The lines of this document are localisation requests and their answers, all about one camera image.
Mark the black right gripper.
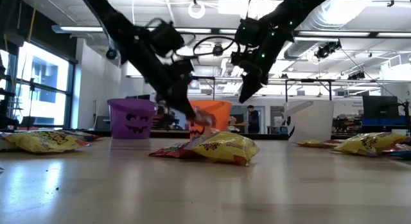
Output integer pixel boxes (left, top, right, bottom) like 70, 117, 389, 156
231, 28, 283, 105

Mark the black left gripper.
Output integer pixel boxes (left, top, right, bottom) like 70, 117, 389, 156
141, 56, 197, 119

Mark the white ghost face bucket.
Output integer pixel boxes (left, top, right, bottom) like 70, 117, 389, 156
283, 99, 335, 142

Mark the person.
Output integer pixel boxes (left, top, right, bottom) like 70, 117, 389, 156
246, 105, 261, 134

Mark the orange pumpkin face bucket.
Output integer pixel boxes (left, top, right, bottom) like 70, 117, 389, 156
189, 99, 232, 138

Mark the purple Halloween face bucket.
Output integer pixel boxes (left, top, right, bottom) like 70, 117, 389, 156
107, 98, 159, 141

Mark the black ceiling spotlight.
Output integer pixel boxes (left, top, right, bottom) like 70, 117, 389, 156
314, 40, 342, 60
347, 71, 366, 81

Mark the black beam with light strips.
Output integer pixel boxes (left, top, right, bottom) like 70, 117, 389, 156
51, 24, 411, 39

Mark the large dark-framed window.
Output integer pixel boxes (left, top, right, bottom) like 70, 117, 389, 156
0, 40, 77, 130

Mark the blue shelf board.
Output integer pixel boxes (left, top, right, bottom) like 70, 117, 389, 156
362, 117, 407, 126

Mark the black tripod stand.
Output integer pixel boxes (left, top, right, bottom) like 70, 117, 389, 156
27, 78, 37, 128

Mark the black equipment stand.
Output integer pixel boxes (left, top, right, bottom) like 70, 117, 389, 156
398, 100, 411, 137

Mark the black equipment rack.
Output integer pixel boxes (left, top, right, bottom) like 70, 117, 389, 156
0, 65, 17, 130

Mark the black metal gantry frame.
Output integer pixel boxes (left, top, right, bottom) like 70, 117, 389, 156
191, 75, 216, 101
284, 78, 333, 102

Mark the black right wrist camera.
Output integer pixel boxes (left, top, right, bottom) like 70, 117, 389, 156
235, 17, 261, 47

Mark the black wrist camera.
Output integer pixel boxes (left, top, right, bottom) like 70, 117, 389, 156
150, 20, 186, 58
235, 17, 261, 47

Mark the black overhead camera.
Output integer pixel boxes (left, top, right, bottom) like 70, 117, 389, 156
211, 43, 225, 57

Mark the silver ventilation duct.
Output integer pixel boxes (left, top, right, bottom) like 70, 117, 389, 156
284, 0, 357, 60

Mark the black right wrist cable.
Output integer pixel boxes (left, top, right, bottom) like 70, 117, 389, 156
192, 35, 241, 57

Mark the black metal table frame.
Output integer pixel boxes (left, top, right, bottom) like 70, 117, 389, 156
0, 128, 411, 144

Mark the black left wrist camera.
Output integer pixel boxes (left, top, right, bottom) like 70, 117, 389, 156
150, 20, 186, 58

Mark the white ring ceiling fixture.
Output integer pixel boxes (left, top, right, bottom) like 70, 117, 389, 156
188, 1, 206, 19

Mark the yellow cable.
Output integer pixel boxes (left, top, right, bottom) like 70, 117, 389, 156
27, 7, 37, 42

